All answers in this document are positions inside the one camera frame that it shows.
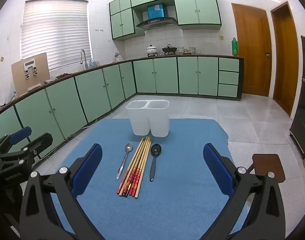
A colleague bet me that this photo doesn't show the white window blind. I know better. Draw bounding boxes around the white window blind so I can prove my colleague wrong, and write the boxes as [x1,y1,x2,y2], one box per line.
[20,0,92,72]

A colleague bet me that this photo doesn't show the white device with clips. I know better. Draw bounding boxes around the white device with clips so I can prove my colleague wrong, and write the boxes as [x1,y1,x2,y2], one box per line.
[23,59,39,79]

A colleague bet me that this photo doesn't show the brown wooden stool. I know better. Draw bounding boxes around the brown wooden stool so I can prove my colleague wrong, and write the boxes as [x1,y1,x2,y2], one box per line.
[248,153,286,183]

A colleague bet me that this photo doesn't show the green upper kitchen cabinets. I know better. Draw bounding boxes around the green upper kitchen cabinets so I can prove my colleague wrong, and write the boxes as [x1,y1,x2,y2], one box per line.
[109,0,222,40]

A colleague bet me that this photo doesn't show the blue box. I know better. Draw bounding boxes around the blue box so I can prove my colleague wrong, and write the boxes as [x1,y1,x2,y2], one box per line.
[147,4,167,20]

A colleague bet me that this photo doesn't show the green kitchen cabinets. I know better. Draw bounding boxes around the green kitchen cabinets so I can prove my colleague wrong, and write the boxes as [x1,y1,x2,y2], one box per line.
[0,55,244,155]
[109,0,222,40]

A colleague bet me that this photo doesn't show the bundle of mixed chopsticks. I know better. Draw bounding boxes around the bundle of mixed chopsticks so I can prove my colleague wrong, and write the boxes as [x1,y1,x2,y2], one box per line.
[117,137,152,199]

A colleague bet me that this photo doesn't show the black spoon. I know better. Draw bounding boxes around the black spoon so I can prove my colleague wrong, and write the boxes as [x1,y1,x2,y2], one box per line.
[149,144,162,182]

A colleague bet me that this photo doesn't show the green bottle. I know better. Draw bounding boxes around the green bottle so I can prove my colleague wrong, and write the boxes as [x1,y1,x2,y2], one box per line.
[231,37,239,56]

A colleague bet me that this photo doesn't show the wooden door with handle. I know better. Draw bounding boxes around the wooden door with handle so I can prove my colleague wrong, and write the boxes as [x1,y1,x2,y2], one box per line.
[231,2,272,97]

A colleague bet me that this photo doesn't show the white double utensil holder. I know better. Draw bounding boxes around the white double utensil holder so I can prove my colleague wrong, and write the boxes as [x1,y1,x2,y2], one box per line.
[126,100,170,137]

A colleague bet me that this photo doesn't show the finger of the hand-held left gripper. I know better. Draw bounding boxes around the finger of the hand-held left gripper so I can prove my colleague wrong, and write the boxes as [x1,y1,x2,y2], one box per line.
[0,133,53,168]
[0,126,33,156]

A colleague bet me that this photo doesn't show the black range hood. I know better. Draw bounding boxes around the black range hood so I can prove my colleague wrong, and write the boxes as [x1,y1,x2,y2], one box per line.
[136,17,178,30]

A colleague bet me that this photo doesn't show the black wok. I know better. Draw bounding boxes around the black wok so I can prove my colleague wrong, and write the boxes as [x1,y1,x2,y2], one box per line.
[162,44,177,55]

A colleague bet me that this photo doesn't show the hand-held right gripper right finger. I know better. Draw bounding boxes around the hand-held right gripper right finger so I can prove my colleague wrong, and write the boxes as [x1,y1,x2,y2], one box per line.
[200,143,286,240]

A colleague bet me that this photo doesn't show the green lower kitchen cabinets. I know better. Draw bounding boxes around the green lower kitchen cabinets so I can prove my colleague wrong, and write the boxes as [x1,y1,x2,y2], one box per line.
[0,55,244,155]

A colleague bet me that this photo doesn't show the cluster of glass jars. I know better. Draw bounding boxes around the cluster of glass jars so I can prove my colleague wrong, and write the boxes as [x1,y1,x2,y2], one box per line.
[178,46,200,55]

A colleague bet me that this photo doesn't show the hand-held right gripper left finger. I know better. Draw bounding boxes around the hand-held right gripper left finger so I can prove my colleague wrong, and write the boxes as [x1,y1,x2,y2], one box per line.
[19,143,110,240]

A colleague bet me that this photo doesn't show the dark glass-front cabinet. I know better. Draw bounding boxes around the dark glass-front cabinet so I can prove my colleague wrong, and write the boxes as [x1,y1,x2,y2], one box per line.
[290,35,305,159]

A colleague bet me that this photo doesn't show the plain wooden door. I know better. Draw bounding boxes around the plain wooden door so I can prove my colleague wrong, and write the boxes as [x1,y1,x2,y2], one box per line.
[270,1,299,117]

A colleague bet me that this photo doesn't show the metal spoon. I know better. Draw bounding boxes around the metal spoon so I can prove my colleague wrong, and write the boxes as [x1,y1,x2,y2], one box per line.
[116,143,134,180]

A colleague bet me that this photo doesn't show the chrome kitchen faucet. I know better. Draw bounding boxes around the chrome kitchen faucet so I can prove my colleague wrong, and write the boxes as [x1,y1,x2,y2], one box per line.
[80,49,88,70]

